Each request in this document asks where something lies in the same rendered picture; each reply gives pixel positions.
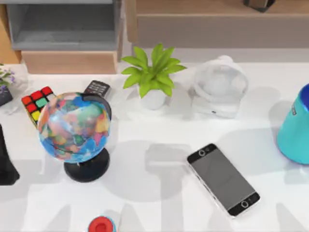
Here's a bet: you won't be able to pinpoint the wooden cupboard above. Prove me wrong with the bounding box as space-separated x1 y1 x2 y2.
0 0 23 64

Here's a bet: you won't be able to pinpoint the pale wooden drawer front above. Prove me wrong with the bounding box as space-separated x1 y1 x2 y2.
21 50 119 74

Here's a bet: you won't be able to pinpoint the purple flowers in dark pot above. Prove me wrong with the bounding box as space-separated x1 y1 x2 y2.
0 63 16 107

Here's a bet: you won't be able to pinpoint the black and grey smartphone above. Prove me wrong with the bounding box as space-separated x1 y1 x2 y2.
187 143 261 218

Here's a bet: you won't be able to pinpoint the colourful puzzle cube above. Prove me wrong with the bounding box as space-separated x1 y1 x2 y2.
21 86 55 129

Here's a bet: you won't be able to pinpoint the colourful globe on black stand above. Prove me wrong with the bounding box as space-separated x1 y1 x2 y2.
38 91 112 183

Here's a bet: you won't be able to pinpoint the white desk fan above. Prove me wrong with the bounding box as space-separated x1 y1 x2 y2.
190 55 249 119

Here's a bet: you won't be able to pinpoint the red and blue round object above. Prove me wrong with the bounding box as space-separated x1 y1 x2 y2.
87 216 117 232

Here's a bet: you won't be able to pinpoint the green plant in white pot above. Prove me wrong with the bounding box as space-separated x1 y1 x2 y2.
120 43 188 111

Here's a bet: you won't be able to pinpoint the wooden shelf unit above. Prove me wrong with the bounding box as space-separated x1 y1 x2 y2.
125 0 309 49

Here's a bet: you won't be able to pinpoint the black calculator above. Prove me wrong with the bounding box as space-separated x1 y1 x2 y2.
83 80 112 99

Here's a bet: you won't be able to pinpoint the teal blue cup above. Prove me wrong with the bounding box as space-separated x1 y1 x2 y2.
277 83 309 166

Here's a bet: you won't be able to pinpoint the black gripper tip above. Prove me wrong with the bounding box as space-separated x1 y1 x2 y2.
0 124 20 186

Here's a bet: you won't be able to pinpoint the black object on shelf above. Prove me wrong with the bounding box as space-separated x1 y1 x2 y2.
243 0 276 13

